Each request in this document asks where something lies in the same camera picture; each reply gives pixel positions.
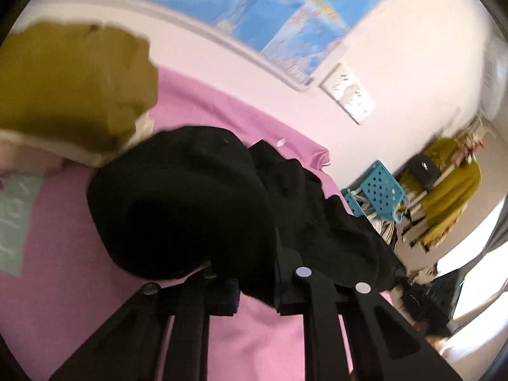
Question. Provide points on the world map wall poster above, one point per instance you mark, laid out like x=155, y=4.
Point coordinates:
x=254, y=8

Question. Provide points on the black garment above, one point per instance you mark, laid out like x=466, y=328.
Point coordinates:
x=178, y=206

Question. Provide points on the small white wall picture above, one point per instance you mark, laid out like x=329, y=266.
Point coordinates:
x=349, y=93

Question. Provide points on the blue perforated plastic basket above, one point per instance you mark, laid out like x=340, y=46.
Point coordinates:
x=381, y=186

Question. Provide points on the cream pillow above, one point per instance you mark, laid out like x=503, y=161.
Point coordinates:
x=91, y=158

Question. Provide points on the black bag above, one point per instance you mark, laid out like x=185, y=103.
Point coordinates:
x=422, y=168

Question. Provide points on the pink bed sheet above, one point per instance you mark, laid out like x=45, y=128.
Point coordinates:
x=99, y=325

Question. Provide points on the olive green garment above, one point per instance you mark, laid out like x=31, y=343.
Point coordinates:
x=71, y=87

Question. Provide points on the hanging mustard yellow garment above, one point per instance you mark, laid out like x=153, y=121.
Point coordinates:
x=452, y=194

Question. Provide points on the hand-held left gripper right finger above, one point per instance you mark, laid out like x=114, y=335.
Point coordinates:
x=285, y=297

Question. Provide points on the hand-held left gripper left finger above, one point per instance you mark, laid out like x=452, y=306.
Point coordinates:
x=226, y=295

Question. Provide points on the striped cloth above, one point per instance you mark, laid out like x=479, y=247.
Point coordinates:
x=381, y=228

